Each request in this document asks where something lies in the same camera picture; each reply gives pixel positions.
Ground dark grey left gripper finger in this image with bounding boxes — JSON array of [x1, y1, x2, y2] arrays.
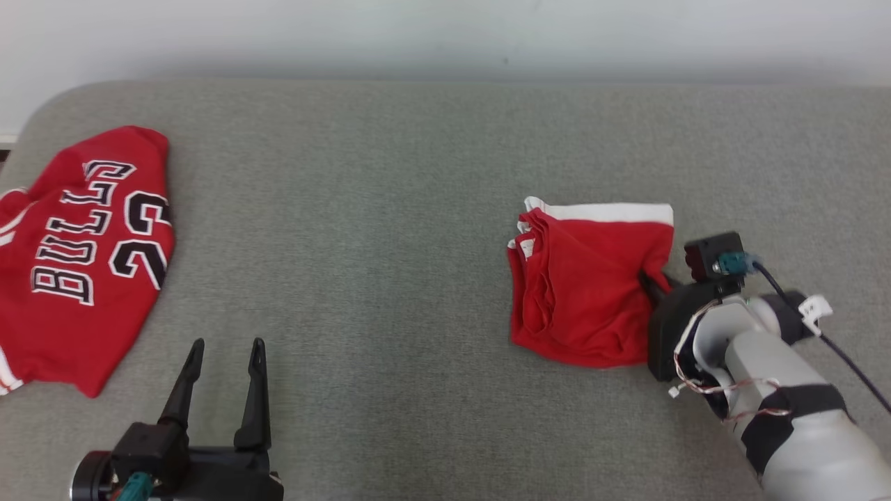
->
[[159, 338, 205, 429], [233, 338, 272, 452]]

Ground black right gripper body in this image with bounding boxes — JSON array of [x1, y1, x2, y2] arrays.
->
[[647, 282, 732, 382]]

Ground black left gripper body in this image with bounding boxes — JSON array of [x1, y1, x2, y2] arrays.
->
[[70, 421, 285, 501]]

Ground red Bulls 23 jersey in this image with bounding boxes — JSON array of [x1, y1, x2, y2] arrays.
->
[[0, 125, 175, 399]]

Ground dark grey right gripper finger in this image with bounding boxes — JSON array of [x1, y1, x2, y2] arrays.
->
[[639, 273, 679, 307]]

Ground thin black cable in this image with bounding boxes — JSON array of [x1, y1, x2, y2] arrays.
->
[[752, 261, 891, 413]]

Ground white cable clip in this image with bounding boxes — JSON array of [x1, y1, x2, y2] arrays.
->
[[799, 295, 833, 336]]

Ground red shorts with white trim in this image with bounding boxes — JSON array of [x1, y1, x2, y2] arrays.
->
[[507, 196, 675, 369]]

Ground teal camera connector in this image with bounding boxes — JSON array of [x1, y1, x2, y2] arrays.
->
[[115, 472, 154, 501], [717, 252, 759, 276]]

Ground teal right camera connector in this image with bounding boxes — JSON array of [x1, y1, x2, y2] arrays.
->
[[717, 252, 759, 276]]

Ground teal left camera connector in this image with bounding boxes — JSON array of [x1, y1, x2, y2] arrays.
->
[[115, 472, 154, 501]]

